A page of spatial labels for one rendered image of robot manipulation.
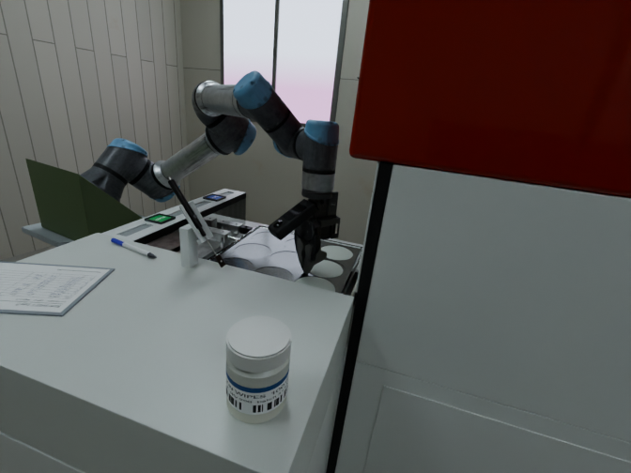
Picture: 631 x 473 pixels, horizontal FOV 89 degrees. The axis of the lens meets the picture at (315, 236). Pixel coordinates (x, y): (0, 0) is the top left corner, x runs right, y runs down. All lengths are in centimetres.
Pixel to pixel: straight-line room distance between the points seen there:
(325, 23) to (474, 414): 288
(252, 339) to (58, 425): 29
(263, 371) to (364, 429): 52
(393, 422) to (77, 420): 57
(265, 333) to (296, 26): 302
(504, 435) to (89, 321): 75
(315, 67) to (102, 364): 285
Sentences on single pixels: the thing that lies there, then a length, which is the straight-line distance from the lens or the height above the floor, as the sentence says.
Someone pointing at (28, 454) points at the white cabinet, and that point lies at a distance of 68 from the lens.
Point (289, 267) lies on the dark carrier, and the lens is 84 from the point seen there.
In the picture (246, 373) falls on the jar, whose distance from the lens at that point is 36.
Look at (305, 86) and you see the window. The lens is 312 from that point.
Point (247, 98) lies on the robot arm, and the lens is 73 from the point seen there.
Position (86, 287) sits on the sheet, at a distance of 68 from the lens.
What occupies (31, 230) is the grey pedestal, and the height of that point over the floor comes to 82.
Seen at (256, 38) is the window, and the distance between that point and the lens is 344.
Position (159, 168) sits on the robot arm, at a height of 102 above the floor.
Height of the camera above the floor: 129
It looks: 22 degrees down
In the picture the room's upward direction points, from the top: 6 degrees clockwise
